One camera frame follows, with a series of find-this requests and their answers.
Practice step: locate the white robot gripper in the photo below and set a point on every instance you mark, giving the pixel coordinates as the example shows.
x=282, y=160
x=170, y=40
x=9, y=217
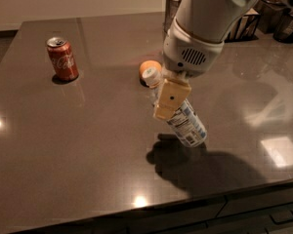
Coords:
x=188, y=53

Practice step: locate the clear plastic water bottle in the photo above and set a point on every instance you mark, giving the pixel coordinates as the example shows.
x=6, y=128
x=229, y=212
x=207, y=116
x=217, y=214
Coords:
x=183, y=122

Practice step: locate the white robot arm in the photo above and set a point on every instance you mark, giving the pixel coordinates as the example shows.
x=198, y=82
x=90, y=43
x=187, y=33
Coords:
x=210, y=21

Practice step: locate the orange round fruit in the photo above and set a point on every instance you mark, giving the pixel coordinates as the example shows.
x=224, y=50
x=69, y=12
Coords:
x=147, y=64

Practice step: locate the metal cup holder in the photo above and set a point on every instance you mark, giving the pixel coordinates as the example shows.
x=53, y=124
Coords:
x=171, y=8

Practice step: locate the red Coca-Cola can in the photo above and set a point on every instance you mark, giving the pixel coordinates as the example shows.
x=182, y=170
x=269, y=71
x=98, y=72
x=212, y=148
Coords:
x=62, y=58

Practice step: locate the dark snack container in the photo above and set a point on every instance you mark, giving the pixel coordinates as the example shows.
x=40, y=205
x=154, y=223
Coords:
x=275, y=18

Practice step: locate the black wire napkin basket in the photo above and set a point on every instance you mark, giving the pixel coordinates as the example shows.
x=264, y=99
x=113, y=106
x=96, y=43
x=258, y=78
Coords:
x=244, y=28

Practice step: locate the black drawer handle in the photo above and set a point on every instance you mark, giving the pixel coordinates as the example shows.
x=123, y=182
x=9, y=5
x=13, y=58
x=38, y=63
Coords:
x=283, y=217

